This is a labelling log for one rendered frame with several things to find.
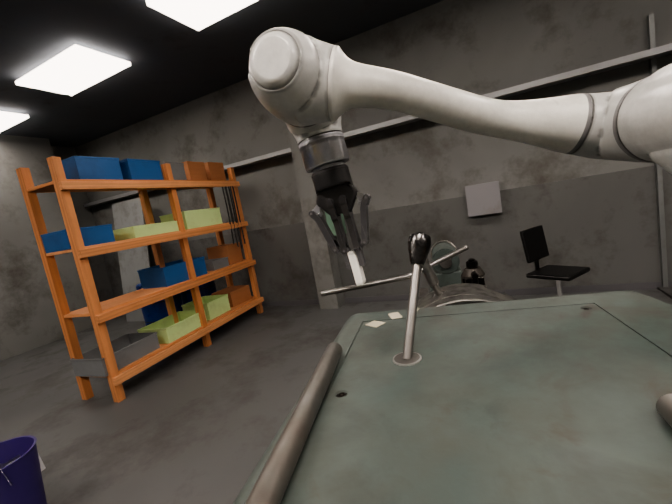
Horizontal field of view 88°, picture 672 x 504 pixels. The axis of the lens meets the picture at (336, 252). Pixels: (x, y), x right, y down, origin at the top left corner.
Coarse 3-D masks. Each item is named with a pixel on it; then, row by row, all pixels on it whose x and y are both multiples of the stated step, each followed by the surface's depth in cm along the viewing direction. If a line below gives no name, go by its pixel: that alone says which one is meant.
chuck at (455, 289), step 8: (440, 288) 80; (448, 288) 77; (456, 288) 76; (464, 288) 75; (472, 288) 74; (480, 288) 75; (424, 296) 81; (432, 296) 78; (440, 296) 74; (448, 296) 72; (496, 296) 71; (504, 296) 73; (424, 304) 75
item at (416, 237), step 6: (414, 234) 47; (420, 234) 47; (426, 234) 47; (408, 240) 48; (414, 240) 47; (420, 240) 47; (426, 240) 47; (408, 246) 48; (414, 246) 47; (420, 246) 47; (426, 246) 47; (414, 252) 47; (420, 252) 46; (426, 252) 47; (414, 258) 47; (420, 258) 46; (426, 258) 47; (420, 264) 47
